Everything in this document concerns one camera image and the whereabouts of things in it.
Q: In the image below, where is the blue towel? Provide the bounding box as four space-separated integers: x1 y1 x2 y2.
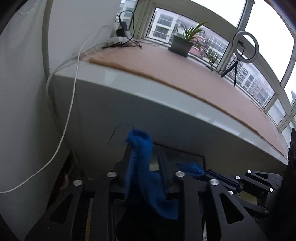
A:
124 129 206 220

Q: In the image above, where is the dark red cardboard box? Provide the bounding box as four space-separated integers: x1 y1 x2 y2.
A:
117 143 206 179

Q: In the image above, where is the brown windowsill mat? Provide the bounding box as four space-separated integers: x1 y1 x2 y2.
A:
87 43 288 157

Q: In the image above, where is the small spider plant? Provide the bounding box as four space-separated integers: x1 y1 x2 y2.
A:
206 50 218 71

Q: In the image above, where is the potted green plant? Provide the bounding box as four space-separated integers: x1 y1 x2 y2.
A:
168 22 207 58

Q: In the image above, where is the white power strip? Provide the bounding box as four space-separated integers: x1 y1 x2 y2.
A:
107 36 129 46

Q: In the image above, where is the ring light on tripod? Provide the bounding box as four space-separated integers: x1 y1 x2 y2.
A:
220 31 259 87

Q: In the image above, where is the white cable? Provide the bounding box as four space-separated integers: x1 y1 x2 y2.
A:
0 24 117 194

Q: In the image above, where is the black charger with cable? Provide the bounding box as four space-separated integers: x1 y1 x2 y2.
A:
102 10 142 49

